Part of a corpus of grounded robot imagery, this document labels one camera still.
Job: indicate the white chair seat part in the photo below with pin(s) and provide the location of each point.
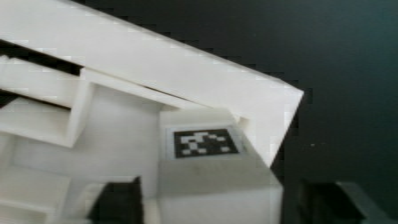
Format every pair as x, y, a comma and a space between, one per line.
43, 115

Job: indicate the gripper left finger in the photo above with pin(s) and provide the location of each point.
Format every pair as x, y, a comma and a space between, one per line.
117, 208

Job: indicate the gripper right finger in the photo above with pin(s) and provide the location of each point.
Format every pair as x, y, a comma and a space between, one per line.
334, 203

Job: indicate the white chair leg with tag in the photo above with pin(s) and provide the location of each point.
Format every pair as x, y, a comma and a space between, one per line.
217, 185

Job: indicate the white U-shaped fence frame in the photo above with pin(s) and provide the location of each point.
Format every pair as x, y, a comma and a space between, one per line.
78, 34

